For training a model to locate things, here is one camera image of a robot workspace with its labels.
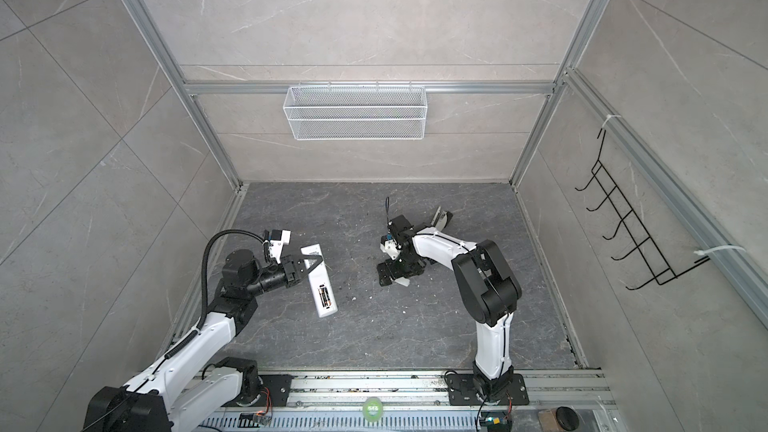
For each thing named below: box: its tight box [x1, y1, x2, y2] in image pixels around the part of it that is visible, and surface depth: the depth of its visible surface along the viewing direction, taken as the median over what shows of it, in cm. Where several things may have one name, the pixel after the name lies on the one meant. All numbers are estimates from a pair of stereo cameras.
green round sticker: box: [362, 397, 383, 423], surface depth 73 cm
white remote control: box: [300, 244, 338, 318], surface depth 75 cm
